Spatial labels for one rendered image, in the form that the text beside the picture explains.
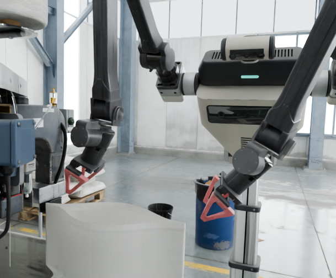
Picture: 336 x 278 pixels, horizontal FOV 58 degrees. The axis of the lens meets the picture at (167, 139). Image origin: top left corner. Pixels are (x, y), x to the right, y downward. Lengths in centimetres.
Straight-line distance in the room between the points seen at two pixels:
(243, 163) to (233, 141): 56
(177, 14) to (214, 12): 112
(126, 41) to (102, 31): 908
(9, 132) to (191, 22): 902
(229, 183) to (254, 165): 11
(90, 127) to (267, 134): 43
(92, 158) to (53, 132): 29
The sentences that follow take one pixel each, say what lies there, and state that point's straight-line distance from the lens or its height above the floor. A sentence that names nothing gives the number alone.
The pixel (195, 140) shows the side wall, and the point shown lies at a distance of 907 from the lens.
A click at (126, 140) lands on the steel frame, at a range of 964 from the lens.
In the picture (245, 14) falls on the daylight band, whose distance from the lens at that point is 925.
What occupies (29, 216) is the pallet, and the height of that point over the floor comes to 5.
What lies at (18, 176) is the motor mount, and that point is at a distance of 75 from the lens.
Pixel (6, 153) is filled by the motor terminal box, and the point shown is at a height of 124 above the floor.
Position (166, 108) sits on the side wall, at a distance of 933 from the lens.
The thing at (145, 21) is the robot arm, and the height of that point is 160.
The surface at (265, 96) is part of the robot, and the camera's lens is 108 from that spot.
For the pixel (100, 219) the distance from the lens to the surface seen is 103.
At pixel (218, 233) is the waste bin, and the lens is 310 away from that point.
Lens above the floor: 133
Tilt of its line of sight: 5 degrees down
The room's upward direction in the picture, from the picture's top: 2 degrees clockwise
